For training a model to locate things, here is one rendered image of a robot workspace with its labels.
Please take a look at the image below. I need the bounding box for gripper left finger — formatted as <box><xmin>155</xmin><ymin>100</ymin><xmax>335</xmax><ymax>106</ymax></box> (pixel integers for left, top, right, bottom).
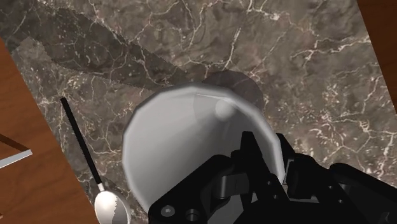
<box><xmin>148</xmin><ymin>131</ymin><xmax>291</xmax><ymax>224</ymax></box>

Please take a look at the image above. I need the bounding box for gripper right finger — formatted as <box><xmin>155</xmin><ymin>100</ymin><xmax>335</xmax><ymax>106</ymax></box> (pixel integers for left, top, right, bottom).
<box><xmin>275</xmin><ymin>132</ymin><xmax>397</xmax><ymax>224</ymax></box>

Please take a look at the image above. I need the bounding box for white bowl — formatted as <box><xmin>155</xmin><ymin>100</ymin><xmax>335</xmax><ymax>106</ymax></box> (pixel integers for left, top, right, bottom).
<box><xmin>122</xmin><ymin>81</ymin><xmax>286</xmax><ymax>215</ymax></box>

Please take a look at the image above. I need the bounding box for brown wooden cabinet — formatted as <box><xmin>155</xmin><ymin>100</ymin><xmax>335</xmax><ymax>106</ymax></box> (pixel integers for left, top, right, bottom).
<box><xmin>0</xmin><ymin>37</ymin><xmax>101</xmax><ymax>224</ymax></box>

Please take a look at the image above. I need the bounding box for black-handled silver spoon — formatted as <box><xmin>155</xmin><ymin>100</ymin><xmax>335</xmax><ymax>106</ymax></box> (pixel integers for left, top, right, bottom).
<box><xmin>59</xmin><ymin>97</ymin><xmax>132</xmax><ymax>224</ymax></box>

